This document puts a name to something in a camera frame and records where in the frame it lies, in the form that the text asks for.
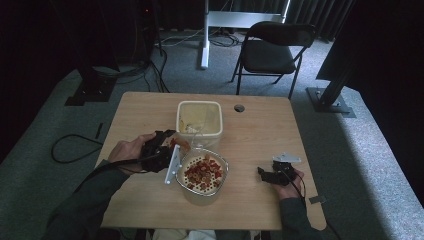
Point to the black stand with bolted plate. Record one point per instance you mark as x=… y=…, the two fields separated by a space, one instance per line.
x=328 y=100

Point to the white metal desk frame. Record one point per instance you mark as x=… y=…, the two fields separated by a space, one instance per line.
x=205 y=40

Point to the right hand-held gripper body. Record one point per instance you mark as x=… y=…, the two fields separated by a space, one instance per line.
x=283 y=175

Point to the grey tape strip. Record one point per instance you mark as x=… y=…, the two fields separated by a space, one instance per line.
x=317 y=200

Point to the black folding chair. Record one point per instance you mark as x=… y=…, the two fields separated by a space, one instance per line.
x=268 y=56

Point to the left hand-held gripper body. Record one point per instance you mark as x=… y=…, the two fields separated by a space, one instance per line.
x=156 y=156

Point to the clear plastic cup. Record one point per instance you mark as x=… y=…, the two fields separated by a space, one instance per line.
x=181 y=144

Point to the person's right hand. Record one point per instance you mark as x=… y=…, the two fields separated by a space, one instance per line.
x=293 y=191

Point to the black strip on carpet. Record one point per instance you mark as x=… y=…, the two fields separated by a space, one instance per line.
x=99 y=130

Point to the cream square bin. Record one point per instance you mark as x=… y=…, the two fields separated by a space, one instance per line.
x=186 y=115

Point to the black equipment rack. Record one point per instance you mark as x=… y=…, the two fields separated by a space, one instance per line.
x=136 y=30

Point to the person's left hand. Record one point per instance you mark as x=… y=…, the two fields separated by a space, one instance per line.
x=128 y=153

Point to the white cloth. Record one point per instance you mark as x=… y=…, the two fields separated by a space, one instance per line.
x=183 y=235

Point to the yellow scrap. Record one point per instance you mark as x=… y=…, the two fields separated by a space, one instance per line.
x=182 y=126

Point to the crumpled clear wrapper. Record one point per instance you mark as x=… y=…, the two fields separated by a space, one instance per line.
x=192 y=128

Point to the white perforated strainer basket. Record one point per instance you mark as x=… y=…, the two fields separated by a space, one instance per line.
x=213 y=188

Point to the black stand with flat base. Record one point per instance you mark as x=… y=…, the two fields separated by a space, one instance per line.
x=91 y=91

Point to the dark curtain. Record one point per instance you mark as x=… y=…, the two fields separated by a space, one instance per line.
x=320 y=16

